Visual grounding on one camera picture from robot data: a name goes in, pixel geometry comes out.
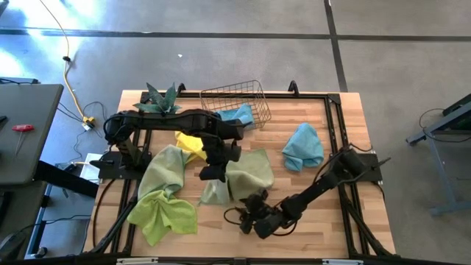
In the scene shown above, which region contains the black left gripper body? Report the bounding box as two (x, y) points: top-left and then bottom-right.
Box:
(203, 141), (243, 169)

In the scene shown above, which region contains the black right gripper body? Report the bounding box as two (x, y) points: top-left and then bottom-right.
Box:
(252, 212), (286, 240)

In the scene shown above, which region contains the pale green microfiber towel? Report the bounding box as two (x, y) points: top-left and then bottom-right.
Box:
(198, 147), (276, 207)
(137, 144), (193, 202)

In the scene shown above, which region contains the metal wire basket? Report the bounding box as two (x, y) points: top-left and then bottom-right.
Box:
(199, 79), (273, 131)

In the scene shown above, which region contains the yellow microfiber towel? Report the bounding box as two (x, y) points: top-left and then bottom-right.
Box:
(174, 130), (209, 163)

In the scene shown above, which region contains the lime green microfiber towel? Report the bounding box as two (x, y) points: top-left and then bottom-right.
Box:
(126, 188), (199, 247)

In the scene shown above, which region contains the green snake plant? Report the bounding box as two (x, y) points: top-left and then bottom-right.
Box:
(132, 82), (183, 115)

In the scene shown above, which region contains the white power adapter box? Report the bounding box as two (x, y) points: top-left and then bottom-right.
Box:
(78, 152), (101, 182)

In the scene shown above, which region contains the black side table foot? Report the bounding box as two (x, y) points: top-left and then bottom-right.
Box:
(33, 159), (100, 199)

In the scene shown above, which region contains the blue-grey metal desk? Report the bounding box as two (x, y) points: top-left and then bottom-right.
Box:
(406, 92), (471, 217)

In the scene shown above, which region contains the grey side table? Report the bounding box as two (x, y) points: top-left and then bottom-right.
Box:
(0, 82), (65, 186)

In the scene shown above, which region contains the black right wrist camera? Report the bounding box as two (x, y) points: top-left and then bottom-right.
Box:
(239, 216), (255, 236)

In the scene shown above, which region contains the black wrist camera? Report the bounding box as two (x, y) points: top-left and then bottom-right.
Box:
(198, 164), (228, 184)
(239, 216), (255, 236)

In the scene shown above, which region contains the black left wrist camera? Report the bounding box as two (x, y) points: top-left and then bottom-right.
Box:
(198, 164), (228, 184)

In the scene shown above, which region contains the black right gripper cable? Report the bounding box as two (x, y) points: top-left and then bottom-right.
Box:
(223, 205), (252, 227)

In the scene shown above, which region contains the black aluminium table frame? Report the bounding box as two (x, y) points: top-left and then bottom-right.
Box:
(83, 79), (397, 265)

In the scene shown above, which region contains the yellow floor cable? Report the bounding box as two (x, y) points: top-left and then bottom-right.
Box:
(38, 0), (97, 132)

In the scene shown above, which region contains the red-handled tool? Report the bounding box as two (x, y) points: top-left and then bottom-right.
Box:
(11, 124), (35, 156)

